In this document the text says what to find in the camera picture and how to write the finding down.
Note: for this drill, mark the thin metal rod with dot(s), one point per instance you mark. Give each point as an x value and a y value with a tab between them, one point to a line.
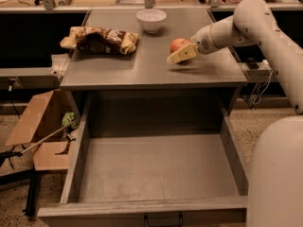
47	137

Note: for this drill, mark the red apple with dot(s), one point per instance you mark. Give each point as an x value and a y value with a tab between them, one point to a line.
177	44

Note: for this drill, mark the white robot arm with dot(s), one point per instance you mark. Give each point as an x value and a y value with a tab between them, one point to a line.
275	192

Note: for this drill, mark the black small device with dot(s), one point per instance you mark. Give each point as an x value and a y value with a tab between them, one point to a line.
252	63

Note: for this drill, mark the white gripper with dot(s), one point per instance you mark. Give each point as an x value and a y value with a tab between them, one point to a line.
203	41

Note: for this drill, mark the white plastic bracket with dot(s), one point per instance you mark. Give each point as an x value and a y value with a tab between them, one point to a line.
59	65

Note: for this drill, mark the brown chip bag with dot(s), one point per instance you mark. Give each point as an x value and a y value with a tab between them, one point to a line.
100	40

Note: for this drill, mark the black stand left floor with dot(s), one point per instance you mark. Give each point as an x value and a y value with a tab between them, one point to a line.
33	177

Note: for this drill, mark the open cardboard box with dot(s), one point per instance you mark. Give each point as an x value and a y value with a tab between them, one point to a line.
43	115

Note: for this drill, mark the open grey top drawer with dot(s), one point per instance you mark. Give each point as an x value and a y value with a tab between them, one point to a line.
152	156

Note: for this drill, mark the black drawer handle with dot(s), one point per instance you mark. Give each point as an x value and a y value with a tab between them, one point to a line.
164	221

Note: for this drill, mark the green crumpled bag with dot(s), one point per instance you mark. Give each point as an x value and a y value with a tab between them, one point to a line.
69	119

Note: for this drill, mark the grey metal cabinet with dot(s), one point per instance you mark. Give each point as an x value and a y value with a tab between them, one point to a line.
147	69

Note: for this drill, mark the white ceramic bowl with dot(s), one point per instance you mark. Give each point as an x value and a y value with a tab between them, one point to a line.
151	20

